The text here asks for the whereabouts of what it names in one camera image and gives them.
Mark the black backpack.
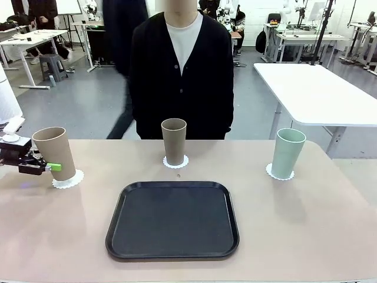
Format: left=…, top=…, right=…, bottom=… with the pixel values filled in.
left=254, top=29, right=267, bottom=54

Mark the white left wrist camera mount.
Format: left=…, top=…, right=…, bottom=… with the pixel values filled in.
left=1, top=116, right=27, bottom=143

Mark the white whiteboard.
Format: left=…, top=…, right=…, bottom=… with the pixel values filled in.
left=55, top=0, right=84, bottom=16

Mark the desk with black panel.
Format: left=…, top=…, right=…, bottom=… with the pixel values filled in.
left=71, top=19, right=118, bottom=73

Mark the large white table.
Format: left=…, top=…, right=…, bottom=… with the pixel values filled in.
left=253, top=62, right=377, bottom=160

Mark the tan plastic cup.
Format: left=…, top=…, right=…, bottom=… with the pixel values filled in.
left=161, top=118, right=188, bottom=166
left=31, top=126, right=77, bottom=182

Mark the black camera stand pole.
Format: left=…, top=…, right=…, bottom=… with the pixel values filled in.
left=306, top=0, right=336, bottom=66

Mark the grey plastic stool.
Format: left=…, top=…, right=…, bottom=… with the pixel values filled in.
left=39, top=54, right=69, bottom=83

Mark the small white desk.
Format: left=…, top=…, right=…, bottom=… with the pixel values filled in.
left=263, top=22, right=288, bottom=62

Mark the person in black jacket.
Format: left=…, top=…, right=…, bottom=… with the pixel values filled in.
left=11, top=0, right=74, bottom=65

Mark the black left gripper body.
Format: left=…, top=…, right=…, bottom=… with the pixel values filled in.
left=0, top=139, right=32, bottom=166

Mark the seated person in black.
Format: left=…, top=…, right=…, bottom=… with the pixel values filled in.
left=199, top=0, right=220, bottom=19

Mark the black bag on desk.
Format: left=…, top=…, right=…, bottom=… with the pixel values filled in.
left=0, top=14, right=33, bottom=30

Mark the person in black cardigan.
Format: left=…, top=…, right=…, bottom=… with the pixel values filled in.
left=131, top=0, right=236, bottom=140

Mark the white desk with black device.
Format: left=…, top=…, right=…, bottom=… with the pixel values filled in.
left=338, top=11, right=377, bottom=71

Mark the white scalloped paper coaster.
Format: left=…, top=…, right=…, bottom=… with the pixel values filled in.
left=265, top=163, right=296, bottom=181
left=163, top=153, right=190, bottom=170
left=52, top=168, right=85, bottom=190

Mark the pale green plastic cup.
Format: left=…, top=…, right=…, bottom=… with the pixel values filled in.
left=270, top=127, right=307, bottom=180

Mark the long white desk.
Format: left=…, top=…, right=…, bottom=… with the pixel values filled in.
left=275, top=32, right=350, bottom=64

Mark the white height-adjustable desk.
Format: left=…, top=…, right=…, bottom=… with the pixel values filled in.
left=0, top=29, right=69, bottom=90

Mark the black plastic serving tray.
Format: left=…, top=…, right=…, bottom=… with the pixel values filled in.
left=105, top=180, right=240, bottom=262

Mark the brown-topped table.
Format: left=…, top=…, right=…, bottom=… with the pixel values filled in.
left=231, top=31, right=242, bottom=77

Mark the blurred walking person in black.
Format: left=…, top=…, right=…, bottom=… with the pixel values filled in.
left=101, top=0, right=150, bottom=140

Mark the seated person in patterned sweater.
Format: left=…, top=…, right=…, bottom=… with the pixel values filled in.
left=232, top=10, right=247, bottom=57

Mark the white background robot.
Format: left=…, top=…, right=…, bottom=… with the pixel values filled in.
left=219, top=0, right=234, bottom=32
left=84, top=0, right=98, bottom=22
left=279, top=0, right=293, bottom=24

